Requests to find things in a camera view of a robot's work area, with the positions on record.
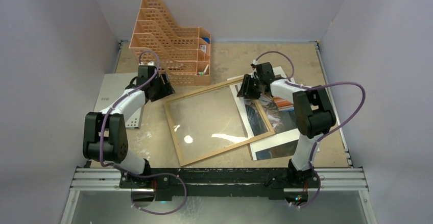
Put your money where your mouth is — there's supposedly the wooden picture frame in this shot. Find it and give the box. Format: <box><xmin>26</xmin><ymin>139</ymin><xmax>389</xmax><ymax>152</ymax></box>
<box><xmin>163</xmin><ymin>76</ymin><xmax>276</xmax><ymax>167</ymax></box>

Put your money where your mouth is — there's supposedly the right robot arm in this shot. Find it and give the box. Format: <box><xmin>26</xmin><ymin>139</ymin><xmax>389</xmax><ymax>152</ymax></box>
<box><xmin>237</xmin><ymin>61</ymin><xmax>336</xmax><ymax>187</ymax></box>

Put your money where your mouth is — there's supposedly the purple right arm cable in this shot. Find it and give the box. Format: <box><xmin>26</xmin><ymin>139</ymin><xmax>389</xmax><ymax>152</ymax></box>
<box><xmin>252</xmin><ymin>51</ymin><xmax>367</xmax><ymax>209</ymax></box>

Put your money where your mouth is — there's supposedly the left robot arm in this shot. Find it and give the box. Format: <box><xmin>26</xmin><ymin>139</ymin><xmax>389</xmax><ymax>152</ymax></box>
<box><xmin>82</xmin><ymin>62</ymin><xmax>175</xmax><ymax>188</ymax></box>

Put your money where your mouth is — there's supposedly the red white item in organizer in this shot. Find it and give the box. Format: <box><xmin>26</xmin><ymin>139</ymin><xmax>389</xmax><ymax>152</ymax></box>
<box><xmin>199</xmin><ymin>44</ymin><xmax>207</xmax><ymax>53</ymax></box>

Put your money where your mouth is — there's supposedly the printed photo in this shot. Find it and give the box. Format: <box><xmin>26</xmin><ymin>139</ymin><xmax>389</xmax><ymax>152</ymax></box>
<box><xmin>233</xmin><ymin>80</ymin><xmax>305</xmax><ymax>162</ymax></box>

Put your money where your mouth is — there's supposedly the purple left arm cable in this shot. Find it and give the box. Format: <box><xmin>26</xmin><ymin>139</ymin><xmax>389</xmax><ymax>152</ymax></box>
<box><xmin>99</xmin><ymin>50</ymin><xmax>188</xmax><ymax>216</ymax></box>

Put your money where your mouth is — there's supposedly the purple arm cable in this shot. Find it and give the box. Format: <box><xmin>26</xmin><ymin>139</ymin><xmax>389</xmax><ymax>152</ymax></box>
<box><xmin>252</xmin><ymin>51</ymin><xmax>367</xmax><ymax>209</ymax></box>
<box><xmin>99</xmin><ymin>50</ymin><xmax>188</xmax><ymax>216</ymax></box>

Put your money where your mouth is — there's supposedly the transparent acrylic sheet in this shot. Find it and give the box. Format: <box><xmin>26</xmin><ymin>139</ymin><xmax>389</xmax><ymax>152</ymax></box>
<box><xmin>168</xmin><ymin>84</ymin><xmax>270</xmax><ymax>162</ymax></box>

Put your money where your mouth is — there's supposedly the white photo mat board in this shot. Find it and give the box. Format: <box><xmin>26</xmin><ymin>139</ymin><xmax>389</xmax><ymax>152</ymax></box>
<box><xmin>227</xmin><ymin>66</ymin><xmax>302</xmax><ymax>152</ymax></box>

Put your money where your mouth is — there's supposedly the green white item in organizer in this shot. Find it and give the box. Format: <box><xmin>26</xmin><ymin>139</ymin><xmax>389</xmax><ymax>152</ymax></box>
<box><xmin>198</xmin><ymin>63</ymin><xmax>209</xmax><ymax>76</ymax></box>

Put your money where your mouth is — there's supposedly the grey booklet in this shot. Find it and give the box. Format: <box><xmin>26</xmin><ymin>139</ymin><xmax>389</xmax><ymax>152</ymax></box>
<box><xmin>93</xmin><ymin>72</ymin><xmax>143</xmax><ymax>129</ymax></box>

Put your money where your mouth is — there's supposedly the orange plastic file organizer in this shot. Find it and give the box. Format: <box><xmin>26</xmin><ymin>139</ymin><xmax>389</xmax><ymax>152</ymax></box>
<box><xmin>129</xmin><ymin>0</ymin><xmax>211</xmax><ymax>86</ymax></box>

